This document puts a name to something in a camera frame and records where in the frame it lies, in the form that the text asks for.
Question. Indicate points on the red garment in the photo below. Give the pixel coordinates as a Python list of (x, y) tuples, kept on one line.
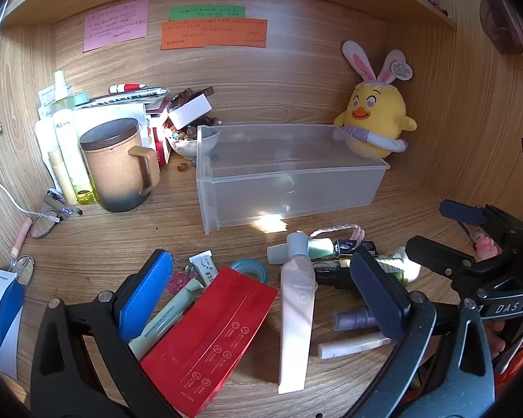
[(521, 363)]

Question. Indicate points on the white ointment tube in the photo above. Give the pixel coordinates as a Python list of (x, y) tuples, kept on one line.
[(207, 268)]

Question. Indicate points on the pink sticky note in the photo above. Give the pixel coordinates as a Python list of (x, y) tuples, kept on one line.
[(115, 24)]

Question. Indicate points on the person's right hand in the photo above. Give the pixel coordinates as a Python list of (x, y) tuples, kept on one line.
[(488, 246)]

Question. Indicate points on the eyeglasses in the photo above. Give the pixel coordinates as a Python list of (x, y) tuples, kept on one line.
[(43, 226)]

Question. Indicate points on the dark brown object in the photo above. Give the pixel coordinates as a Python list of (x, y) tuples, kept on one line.
[(505, 17)]

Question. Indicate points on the red carton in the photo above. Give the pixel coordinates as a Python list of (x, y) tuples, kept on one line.
[(159, 148)]

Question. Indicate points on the pink pen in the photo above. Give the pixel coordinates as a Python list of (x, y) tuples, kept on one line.
[(21, 239)]

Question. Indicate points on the dark brown trinket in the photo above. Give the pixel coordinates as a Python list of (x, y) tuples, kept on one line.
[(191, 94)]

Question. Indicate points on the purple small bottle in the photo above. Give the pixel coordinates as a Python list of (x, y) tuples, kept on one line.
[(353, 318)]

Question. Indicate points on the pale green tube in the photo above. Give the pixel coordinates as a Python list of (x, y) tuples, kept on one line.
[(174, 309)]

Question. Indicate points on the clear plastic storage bin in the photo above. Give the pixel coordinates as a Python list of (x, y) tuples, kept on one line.
[(287, 187)]

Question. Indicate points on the red and white marker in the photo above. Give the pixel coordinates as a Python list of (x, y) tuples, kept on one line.
[(128, 87)]

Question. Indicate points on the brown ceramic mug with lid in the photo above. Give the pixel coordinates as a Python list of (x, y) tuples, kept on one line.
[(111, 170)]

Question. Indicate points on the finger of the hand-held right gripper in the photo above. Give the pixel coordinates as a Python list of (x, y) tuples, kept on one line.
[(440, 259), (462, 213)]

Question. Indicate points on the white bowl of beads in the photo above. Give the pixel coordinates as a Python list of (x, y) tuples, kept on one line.
[(183, 146)]

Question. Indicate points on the yellow-green spray bottle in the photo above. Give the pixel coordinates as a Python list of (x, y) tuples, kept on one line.
[(69, 139)]

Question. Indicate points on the stack of papers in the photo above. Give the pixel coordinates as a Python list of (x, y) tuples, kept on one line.
[(126, 97)]

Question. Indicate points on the white lip balm stick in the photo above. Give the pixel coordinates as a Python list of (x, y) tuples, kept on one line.
[(353, 345)]

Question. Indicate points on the mint tube with grey cap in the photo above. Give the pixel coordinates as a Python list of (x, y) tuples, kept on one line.
[(322, 248)]

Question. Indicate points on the cream cosmetic tube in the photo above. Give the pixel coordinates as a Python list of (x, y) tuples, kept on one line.
[(61, 178)]

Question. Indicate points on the orange sticky note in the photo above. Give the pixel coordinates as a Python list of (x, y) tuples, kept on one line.
[(213, 34)]

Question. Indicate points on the blue tape roll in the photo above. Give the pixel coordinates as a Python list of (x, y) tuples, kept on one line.
[(239, 265)]

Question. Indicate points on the pale pink cosmetic tube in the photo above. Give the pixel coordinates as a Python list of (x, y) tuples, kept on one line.
[(296, 313)]

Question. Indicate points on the green bottle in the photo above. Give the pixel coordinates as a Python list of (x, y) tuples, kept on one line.
[(392, 263)]

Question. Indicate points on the dark foil packet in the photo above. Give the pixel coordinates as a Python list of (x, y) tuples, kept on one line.
[(346, 246)]

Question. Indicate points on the red foil pouch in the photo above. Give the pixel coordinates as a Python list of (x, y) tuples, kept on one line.
[(209, 339)]

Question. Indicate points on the blue and white carton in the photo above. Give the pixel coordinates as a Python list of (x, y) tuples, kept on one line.
[(0, 313)]

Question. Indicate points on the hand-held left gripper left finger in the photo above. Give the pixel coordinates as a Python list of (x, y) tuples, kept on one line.
[(146, 291)]

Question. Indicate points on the green sticky note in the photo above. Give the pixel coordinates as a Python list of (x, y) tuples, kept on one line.
[(207, 12)]

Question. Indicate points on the white cardboard box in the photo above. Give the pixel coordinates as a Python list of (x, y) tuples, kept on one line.
[(189, 111)]

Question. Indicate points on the yellow plush chick toy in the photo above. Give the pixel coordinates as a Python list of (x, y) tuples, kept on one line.
[(377, 109)]

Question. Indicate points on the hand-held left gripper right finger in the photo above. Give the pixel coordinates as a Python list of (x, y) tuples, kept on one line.
[(377, 291)]

